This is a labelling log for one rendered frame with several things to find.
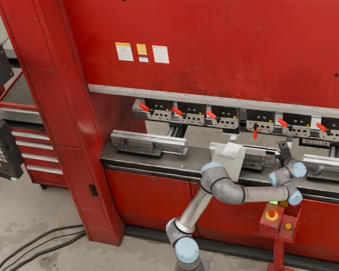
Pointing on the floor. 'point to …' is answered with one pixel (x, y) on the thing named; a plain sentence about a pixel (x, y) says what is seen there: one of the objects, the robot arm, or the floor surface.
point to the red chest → (32, 137)
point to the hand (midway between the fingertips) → (277, 151)
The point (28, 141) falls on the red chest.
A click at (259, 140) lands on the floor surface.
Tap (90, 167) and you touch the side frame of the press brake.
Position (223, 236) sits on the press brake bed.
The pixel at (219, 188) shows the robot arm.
